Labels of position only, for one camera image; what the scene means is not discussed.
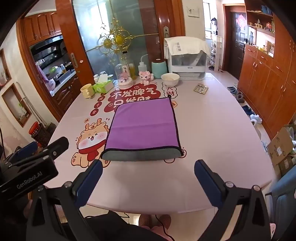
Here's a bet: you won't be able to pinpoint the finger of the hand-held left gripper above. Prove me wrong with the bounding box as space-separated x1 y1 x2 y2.
5 141 39 166
30 136 69 163

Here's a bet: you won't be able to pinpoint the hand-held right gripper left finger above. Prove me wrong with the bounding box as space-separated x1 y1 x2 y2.
25 159 103 241

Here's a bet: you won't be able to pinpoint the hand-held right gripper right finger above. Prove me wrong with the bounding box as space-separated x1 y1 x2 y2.
194 159 272 241

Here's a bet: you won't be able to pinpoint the purple towel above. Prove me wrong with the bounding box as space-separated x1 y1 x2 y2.
100 97 187 162

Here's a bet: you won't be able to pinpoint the red lidded bucket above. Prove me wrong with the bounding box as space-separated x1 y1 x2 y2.
29 121 41 138

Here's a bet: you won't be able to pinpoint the person's dark trousers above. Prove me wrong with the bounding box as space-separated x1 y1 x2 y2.
82 210 163 241

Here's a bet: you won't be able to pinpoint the printed pink tablecloth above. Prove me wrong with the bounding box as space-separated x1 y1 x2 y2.
43 73 272 214

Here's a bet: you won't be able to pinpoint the yellow mug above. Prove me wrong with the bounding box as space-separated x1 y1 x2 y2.
80 84 96 99

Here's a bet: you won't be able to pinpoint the pink hanging kitchen towel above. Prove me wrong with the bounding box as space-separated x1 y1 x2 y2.
36 63 49 84

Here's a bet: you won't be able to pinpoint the green tissue box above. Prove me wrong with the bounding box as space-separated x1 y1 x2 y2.
92 79 115 93

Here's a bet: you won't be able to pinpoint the blue chair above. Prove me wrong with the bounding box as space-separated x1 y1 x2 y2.
265 171 296 224

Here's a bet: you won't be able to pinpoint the white shoes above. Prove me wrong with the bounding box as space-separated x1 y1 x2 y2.
249 113 263 126

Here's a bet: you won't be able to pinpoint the large cardboard box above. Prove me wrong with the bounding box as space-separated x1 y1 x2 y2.
267 126 296 168

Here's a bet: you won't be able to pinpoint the small cardboard box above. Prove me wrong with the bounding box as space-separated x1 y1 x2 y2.
277 155 296 177

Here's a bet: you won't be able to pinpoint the pill blister pack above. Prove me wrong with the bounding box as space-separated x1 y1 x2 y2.
193 84 209 95

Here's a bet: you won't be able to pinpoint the glass dome with pink figure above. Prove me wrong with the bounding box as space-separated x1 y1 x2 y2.
115 63 135 90

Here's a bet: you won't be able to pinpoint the black range hood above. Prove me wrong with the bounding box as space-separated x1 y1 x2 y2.
29 37 70 62

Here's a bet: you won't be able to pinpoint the white bowl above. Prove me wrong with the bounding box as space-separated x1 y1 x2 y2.
161 73 180 88

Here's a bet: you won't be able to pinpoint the pink plush toy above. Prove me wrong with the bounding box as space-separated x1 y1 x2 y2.
138 71 154 85

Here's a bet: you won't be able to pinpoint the white squeeze bottle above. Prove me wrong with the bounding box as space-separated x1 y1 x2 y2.
138 54 151 76

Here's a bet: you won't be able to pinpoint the white plastic storage box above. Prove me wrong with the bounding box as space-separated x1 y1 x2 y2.
168 51 207 81

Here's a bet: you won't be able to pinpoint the wooden kitchen cupboards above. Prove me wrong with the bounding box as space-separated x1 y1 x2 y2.
23 11 63 47

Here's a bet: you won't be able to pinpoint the mint green container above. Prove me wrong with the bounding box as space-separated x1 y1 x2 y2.
151 59 168 79

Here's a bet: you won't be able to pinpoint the frosted glass sliding door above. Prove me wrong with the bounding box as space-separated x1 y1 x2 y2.
71 0 163 78

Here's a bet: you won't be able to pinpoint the white shoe rack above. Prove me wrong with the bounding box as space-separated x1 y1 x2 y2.
209 35 223 71

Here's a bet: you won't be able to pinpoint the dark entrance door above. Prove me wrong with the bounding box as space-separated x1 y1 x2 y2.
228 11 247 80

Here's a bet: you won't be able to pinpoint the white cloth cover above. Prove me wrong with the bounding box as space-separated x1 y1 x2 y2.
164 36 211 61

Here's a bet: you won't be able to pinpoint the red door decoration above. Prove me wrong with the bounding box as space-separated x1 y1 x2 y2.
236 14 247 29

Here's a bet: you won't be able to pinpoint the black cable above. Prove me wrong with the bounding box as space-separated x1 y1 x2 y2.
120 212 174 241

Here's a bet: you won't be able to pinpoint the wooden wall cabinet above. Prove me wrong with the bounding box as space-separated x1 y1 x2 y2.
238 0 296 141

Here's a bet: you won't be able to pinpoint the wall switch panel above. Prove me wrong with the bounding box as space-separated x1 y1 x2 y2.
187 7 200 18

